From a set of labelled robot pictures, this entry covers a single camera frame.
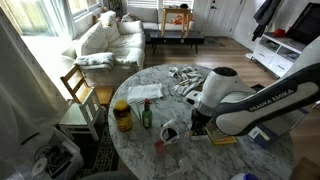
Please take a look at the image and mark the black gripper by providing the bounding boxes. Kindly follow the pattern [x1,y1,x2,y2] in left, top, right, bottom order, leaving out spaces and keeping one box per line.
[191,109,210,136]

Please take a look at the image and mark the yellow book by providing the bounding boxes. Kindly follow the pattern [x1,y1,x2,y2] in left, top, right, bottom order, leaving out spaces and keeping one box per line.
[205,125,237,145]

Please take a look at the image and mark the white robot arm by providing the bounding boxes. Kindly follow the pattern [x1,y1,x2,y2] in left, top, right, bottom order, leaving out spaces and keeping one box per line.
[186,37,320,136]

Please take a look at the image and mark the clear plastic container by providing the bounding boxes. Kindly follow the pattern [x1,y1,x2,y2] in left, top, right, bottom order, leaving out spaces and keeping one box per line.
[131,99,188,141]

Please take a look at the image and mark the white mug with dark liquid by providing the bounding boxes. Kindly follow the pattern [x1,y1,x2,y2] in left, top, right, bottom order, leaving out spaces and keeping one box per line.
[160,127,179,144]

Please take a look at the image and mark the striped grey cloth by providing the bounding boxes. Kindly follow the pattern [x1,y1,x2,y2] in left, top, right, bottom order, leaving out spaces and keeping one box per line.
[169,66,205,96]

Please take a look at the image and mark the small red cup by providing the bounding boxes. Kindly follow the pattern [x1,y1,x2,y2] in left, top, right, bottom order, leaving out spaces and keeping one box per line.
[154,140,165,155]

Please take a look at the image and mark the green glass bottle red cap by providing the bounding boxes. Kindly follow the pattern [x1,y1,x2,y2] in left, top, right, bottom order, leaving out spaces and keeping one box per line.
[142,99,152,128]

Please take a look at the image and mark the dark blue cardboard box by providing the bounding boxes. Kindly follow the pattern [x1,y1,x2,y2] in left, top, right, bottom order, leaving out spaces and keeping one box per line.
[247,83,309,149]

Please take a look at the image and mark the amber jar yellow lid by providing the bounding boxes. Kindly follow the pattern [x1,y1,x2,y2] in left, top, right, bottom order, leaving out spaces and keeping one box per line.
[113,99,132,131]

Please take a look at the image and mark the black coffee table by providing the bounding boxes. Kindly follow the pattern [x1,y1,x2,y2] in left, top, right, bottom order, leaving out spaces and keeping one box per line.
[150,31,205,51]

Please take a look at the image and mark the white tv cabinet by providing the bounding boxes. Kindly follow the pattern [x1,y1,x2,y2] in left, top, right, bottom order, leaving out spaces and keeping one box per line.
[251,32,305,77]

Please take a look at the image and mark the white sofa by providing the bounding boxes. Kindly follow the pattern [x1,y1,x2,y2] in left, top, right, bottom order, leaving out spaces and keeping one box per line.
[62,11,145,86]

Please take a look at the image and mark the wooden stool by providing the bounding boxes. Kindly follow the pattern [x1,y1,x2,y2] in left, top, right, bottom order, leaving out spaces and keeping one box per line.
[161,8,192,38]

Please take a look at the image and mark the grey throw blanket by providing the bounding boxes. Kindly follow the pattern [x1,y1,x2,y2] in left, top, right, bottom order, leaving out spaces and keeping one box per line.
[75,52,115,71]

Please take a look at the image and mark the white chair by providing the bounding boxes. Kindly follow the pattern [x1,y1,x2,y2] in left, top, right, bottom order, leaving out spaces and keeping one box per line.
[58,88,105,141]

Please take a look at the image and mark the hanging dark jacket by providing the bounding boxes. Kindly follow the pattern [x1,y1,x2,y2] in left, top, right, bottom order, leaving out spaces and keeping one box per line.
[252,0,281,41]

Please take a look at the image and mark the wooden chair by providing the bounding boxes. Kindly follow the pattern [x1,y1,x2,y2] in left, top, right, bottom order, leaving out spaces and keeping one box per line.
[60,63,115,107]

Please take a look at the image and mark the clear storage bin with cables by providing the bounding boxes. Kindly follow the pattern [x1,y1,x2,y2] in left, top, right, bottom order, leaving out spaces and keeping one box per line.
[5,128,84,180]

